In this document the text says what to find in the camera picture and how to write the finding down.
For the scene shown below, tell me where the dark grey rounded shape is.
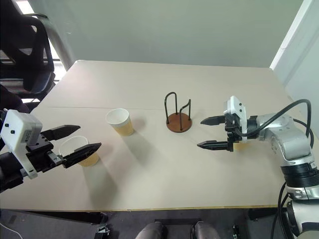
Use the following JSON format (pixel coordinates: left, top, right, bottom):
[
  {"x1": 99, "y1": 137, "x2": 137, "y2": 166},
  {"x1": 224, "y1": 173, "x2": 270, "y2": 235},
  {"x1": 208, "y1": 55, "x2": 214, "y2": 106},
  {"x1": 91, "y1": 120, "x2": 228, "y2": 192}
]
[
  {"x1": 136, "y1": 222, "x2": 165, "y2": 239},
  {"x1": 193, "y1": 221, "x2": 221, "y2": 239}
]

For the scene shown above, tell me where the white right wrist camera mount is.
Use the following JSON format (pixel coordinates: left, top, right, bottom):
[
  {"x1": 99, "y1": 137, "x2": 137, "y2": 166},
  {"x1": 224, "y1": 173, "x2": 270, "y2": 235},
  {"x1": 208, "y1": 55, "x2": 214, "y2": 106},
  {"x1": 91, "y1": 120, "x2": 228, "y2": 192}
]
[{"x1": 223, "y1": 95, "x2": 249, "y2": 144}]

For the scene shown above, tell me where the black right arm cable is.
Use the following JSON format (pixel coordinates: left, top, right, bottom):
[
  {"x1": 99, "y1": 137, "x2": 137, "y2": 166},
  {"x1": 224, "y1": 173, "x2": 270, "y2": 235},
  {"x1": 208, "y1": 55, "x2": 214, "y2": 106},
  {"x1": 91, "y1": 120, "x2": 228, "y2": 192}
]
[{"x1": 239, "y1": 99, "x2": 315, "y2": 147}]

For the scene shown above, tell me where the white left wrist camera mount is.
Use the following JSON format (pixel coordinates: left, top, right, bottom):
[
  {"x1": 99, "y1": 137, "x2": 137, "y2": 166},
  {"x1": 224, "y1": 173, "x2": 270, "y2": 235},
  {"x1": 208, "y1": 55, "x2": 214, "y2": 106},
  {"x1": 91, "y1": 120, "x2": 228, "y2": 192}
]
[{"x1": 0, "y1": 109, "x2": 43, "y2": 180}]

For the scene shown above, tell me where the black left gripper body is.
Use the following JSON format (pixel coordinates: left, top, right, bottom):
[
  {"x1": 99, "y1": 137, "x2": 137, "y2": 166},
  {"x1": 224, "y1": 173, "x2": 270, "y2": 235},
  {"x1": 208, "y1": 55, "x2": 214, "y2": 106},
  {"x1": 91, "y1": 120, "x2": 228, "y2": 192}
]
[{"x1": 25, "y1": 135, "x2": 66, "y2": 174}]

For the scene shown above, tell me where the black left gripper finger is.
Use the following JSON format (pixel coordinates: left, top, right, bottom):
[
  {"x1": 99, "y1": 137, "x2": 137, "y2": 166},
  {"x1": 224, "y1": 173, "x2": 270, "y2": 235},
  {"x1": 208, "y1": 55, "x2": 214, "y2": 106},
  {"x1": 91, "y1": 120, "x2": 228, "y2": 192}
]
[
  {"x1": 40, "y1": 124, "x2": 81, "y2": 141},
  {"x1": 59, "y1": 142, "x2": 102, "y2": 169}
]

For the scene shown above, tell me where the black office chair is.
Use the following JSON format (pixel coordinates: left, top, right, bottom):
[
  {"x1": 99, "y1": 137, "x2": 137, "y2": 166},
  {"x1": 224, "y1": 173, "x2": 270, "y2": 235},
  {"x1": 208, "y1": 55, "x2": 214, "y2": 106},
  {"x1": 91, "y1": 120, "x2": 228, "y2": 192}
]
[{"x1": 0, "y1": 12, "x2": 56, "y2": 100}]

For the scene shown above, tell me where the tan paper cup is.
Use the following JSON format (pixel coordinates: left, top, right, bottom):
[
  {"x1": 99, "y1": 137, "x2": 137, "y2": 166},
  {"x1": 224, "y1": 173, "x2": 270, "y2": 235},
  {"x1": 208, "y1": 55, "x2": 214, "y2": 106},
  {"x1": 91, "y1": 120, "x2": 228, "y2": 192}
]
[
  {"x1": 233, "y1": 140, "x2": 250, "y2": 152},
  {"x1": 58, "y1": 135, "x2": 100, "y2": 167},
  {"x1": 105, "y1": 108, "x2": 135, "y2": 137}
]

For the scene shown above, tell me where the dark grey flat panel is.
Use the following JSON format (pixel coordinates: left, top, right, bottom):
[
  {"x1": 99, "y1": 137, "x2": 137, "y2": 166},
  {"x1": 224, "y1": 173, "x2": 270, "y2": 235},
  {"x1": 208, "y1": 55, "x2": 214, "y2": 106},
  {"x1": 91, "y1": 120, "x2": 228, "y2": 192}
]
[{"x1": 0, "y1": 209, "x2": 109, "y2": 239}]

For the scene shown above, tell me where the black robot torso cable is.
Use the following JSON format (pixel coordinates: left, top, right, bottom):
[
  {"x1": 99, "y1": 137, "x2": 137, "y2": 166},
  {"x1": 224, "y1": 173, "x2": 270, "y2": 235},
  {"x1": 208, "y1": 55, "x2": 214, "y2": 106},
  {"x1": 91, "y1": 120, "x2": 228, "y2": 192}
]
[{"x1": 270, "y1": 181, "x2": 290, "y2": 239}]

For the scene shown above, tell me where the grey slanted metal post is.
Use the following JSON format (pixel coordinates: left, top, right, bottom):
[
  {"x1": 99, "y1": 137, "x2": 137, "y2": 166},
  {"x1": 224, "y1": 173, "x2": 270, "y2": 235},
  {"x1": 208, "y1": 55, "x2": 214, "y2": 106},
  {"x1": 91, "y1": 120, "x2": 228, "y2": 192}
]
[{"x1": 37, "y1": 12, "x2": 75, "y2": 72}]

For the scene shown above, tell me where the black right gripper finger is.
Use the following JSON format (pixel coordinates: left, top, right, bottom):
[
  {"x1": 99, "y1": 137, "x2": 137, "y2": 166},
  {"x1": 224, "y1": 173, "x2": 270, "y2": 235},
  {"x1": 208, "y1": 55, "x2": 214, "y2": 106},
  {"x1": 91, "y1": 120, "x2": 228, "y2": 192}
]
[
  {"x1": 196, "y1": 140, "x2": 229, "y2": 151},
  {"x1": 200, "y1": 116, "x2": 227, "y2": 126}
]

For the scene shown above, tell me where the wooden base wire cup holder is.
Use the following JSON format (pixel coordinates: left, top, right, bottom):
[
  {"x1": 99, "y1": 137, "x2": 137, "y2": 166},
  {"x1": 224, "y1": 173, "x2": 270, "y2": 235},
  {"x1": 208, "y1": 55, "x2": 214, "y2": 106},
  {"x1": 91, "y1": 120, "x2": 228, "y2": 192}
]
[{"x1": 163, "y1": 92, "x2": 193, "y2": 134}]

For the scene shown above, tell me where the dark maroon rounded shape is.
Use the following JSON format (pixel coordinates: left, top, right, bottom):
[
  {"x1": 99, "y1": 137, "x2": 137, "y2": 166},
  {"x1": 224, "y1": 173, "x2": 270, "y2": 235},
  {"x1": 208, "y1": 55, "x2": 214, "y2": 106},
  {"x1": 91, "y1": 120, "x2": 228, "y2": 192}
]
[{"x1": 0, "y1": 84, "x2": 29, "y2": 114}]

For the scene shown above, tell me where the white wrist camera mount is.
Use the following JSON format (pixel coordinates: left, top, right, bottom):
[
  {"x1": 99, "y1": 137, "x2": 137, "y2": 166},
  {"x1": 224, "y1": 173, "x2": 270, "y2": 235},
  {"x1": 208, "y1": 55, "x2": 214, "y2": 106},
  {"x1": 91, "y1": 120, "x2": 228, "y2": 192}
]
[
  {"x1": 0, "y1": 109, "x2": 43, "y2": 180},
  {"x1": 223, "y1": 95, "x2": 249, "y2": 144}
]

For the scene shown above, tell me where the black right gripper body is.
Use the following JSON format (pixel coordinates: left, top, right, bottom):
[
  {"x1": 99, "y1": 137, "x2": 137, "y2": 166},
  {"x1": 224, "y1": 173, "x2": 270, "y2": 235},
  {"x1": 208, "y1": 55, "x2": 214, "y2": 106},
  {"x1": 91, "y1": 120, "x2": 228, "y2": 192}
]
[{"x1": 224, "y1": 113, "x2": 242, "y2": 152}]

